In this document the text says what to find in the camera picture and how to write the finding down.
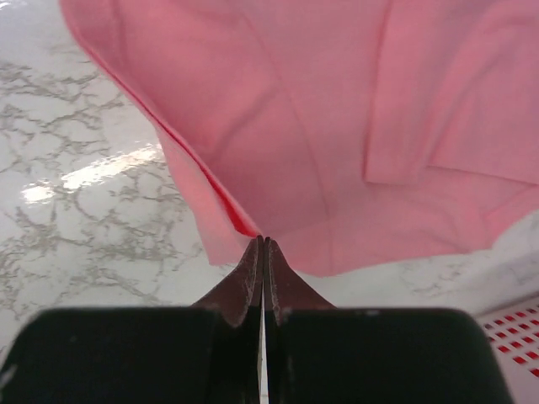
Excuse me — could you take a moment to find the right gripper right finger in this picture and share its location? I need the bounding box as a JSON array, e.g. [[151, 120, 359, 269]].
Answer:
[[263, 237, 334, 404]]

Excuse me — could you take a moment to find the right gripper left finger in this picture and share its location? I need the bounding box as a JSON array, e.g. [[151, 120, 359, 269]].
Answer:
[[194, 236, 264, 404]]

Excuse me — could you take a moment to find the pink t shirt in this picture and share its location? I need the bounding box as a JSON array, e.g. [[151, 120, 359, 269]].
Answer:
[[61, 1, 538, 276]]

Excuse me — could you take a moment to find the white plastic laundry basket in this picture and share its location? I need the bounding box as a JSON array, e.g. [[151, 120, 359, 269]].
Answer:
[[477, 296, 539, 404]]

